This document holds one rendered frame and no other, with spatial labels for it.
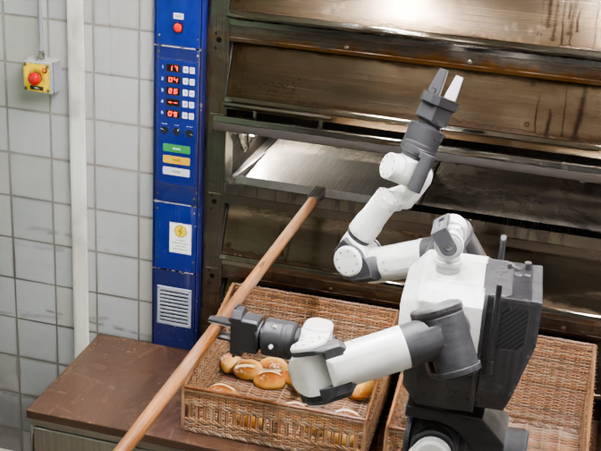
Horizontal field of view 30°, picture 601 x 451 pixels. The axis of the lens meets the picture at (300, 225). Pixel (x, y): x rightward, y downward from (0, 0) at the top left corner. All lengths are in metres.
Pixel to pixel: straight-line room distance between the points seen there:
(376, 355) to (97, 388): 1.50
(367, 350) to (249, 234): 1.38
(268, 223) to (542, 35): 1.03
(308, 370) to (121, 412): 1.26
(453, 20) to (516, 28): 0.17
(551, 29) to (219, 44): 0.97
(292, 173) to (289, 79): 0.38
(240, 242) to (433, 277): 1.24
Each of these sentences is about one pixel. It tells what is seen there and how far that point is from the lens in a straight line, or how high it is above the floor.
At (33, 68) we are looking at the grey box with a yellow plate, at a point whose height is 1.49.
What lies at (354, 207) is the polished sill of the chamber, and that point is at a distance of 3.44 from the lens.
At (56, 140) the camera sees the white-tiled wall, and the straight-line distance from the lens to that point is 3.72.
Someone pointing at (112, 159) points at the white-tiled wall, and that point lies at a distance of 3.66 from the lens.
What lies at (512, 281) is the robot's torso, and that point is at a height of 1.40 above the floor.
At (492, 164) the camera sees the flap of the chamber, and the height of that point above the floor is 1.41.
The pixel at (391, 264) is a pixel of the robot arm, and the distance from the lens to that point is 2.75.
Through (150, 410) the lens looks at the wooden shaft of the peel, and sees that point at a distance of 2.30.
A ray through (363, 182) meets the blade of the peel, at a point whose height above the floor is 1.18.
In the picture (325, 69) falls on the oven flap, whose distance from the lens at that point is 3.35.
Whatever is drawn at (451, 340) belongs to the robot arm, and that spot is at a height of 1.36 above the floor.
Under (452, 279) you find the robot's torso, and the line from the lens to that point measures 2.46.
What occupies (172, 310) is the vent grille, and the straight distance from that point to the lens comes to 3.74.
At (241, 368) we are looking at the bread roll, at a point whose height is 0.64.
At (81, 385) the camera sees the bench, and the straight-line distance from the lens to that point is 3.60.
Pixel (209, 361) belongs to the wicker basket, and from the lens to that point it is 3.50.
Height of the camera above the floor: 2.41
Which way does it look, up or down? 22 degrees down
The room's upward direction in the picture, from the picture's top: 4 degrees clockwise
